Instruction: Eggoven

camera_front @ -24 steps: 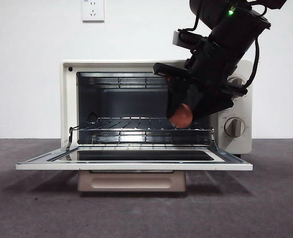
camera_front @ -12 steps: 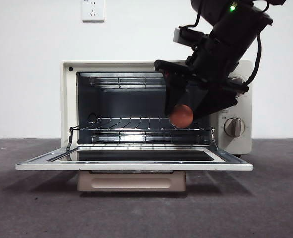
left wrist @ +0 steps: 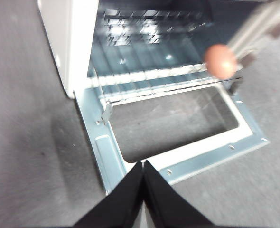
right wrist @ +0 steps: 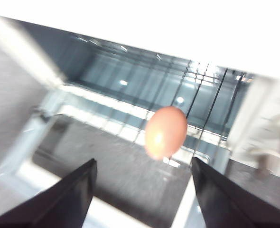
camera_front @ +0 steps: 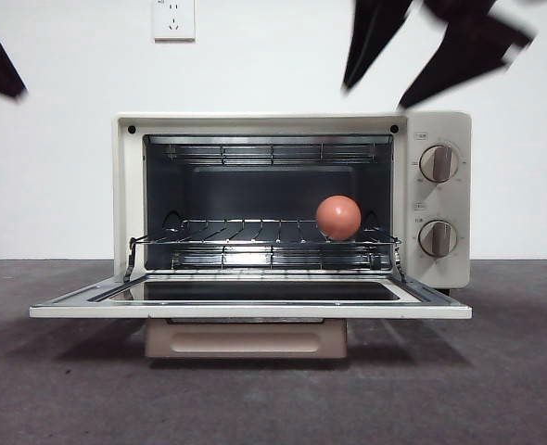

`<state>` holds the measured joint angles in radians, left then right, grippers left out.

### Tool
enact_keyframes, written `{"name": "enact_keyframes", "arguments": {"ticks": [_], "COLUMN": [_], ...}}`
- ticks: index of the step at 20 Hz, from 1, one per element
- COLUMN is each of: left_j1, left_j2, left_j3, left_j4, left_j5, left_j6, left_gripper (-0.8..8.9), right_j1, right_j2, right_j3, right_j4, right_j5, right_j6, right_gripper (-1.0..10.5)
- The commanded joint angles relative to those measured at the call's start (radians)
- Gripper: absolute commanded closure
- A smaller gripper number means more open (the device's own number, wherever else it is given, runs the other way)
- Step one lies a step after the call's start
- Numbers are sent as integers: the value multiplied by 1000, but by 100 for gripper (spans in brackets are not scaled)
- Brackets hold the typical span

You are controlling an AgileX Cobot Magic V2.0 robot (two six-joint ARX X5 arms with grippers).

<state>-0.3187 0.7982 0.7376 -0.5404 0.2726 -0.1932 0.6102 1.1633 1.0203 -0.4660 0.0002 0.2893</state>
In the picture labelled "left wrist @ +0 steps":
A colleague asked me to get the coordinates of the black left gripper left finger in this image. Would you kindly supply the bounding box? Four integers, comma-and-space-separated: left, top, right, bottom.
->
73, 161, 145, 228

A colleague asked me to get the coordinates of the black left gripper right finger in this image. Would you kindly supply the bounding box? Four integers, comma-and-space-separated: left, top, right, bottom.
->
143, 160, 212, 228

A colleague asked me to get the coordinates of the glass oven door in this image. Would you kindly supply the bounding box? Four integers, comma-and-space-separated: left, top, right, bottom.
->
75, 78, 271, 193

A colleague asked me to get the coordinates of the brown egg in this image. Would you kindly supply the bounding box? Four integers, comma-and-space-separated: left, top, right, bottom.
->
204, 44, 238, 80

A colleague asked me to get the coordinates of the small beige timer knob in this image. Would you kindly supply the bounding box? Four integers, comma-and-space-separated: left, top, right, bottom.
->
239, 52, 257, 68

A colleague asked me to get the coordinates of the cream toaster oven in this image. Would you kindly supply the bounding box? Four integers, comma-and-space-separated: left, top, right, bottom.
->
37, 0, 280, 99

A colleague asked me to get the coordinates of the wire oven rack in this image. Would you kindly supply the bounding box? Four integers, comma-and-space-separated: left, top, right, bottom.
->
87, 62, 243, 105

